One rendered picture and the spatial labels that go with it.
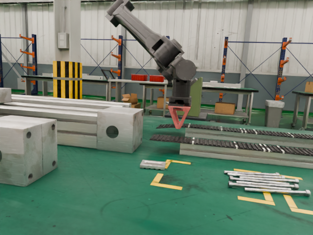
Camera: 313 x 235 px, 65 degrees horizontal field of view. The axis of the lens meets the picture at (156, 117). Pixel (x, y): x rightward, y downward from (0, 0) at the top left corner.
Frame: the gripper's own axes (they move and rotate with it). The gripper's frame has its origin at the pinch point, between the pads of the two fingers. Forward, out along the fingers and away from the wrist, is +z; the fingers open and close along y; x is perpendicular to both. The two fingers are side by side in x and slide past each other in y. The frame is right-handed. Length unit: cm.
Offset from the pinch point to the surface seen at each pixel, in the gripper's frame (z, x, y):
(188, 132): 1.8, 3.3, 1.3
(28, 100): -5, -51, 5
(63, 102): -4.9, -37.8, 4.7
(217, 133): 1.3, 12.1, 2.1
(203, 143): 0.1, 7.6, 20.3
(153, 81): -7, -64, -289
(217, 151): 1.8, 11.0, 20.4
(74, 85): 6, -186, -280
